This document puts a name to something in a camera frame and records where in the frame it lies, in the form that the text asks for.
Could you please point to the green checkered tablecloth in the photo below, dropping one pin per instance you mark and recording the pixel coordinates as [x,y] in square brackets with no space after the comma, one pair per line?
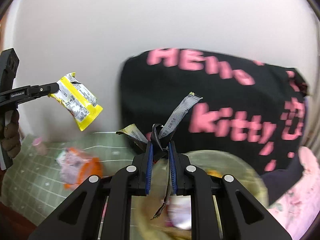
[32,186]

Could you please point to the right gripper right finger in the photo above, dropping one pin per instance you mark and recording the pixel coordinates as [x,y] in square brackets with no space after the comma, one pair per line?
[181,184]

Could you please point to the pink floral bedsheet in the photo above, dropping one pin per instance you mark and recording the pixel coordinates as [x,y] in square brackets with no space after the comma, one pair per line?
[298,208]

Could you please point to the orange air cushion bag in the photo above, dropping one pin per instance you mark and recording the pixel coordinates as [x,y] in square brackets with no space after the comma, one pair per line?
[76,166]

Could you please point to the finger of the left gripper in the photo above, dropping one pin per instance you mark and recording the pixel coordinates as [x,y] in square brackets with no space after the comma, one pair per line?
[43,90]

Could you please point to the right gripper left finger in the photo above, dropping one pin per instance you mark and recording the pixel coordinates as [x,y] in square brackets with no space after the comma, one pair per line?
[142,182]

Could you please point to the left hand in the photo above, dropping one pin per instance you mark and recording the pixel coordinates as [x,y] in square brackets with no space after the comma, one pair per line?
[10,140]

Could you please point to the grey silver wrapper strip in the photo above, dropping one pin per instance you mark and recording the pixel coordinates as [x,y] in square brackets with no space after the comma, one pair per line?
[162,135]

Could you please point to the black Hello Kitty pillow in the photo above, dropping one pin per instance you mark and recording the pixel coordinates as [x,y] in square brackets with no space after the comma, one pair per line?
[253,110]

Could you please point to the gold yellow snack wrapper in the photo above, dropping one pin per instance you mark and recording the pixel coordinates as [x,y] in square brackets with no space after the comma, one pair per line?
[135,135]

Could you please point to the pink small bottle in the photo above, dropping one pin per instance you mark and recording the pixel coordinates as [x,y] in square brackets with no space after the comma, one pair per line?
[39,146]

